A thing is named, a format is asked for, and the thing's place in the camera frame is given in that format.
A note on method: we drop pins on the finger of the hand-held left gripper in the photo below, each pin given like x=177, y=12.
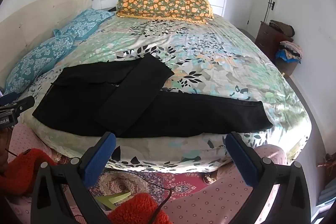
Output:
x=25, y=103

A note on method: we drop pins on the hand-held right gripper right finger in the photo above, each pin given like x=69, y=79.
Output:
x=241, y=161

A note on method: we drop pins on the beige padded headboard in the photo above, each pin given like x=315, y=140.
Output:
x=39, y=11

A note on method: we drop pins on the blue patterned pillow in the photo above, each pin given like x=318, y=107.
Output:
x=84, y=22
x=39, y=58

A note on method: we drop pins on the patterned red rug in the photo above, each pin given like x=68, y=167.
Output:
x=183, y=182

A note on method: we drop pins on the dark folded clothes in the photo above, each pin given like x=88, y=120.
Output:
x=282, y=27

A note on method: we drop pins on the person's right pink pyjama leg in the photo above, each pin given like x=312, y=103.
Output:
x=223, y=200

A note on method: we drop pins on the bed with floral sheet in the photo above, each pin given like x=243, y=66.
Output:
x=210, y=56

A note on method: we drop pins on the person's left pink pyjama leg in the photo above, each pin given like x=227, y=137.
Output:
x=23, y=137

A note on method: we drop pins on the red fuzzy cloth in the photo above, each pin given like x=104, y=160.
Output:
x=23, y=169
x=136, y=209

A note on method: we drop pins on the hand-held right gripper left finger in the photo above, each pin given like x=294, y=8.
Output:
x=98, y=161

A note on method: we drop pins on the black pants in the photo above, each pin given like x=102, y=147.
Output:
x=157, y=113

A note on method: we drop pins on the yellow-green paper piece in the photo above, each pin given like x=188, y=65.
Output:
x=113, y=200

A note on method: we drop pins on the brown cardboard box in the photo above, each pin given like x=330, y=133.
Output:
x=287, y=67

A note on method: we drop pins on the pile of colourful clothes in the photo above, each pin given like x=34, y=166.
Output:
x=290, y=50

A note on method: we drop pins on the yellow patterned pillow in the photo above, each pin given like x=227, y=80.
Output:
x=162, y=5

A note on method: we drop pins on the person's pink pyjama leg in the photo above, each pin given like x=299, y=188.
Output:
x=223, y=200
x=23, y=137

